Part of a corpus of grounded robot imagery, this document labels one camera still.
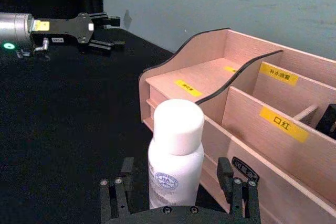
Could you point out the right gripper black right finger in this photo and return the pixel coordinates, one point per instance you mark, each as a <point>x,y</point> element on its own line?
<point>225,176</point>

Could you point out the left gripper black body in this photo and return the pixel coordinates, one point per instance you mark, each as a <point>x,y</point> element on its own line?
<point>68,27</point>

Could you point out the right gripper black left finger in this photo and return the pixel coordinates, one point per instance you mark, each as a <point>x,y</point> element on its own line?
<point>127,171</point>

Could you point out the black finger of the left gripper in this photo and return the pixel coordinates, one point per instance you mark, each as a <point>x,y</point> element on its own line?
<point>105,44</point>
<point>109,20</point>

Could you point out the light wooden desk organizer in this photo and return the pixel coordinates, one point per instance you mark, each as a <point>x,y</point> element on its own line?
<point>262,153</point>

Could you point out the white plastic bottle with cap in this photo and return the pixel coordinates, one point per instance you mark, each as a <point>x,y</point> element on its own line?
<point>176,142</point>

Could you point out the black table cloth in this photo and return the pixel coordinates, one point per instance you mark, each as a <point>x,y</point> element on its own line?
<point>57,129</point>

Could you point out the small black box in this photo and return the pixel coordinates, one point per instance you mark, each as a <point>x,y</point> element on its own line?
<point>326,123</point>

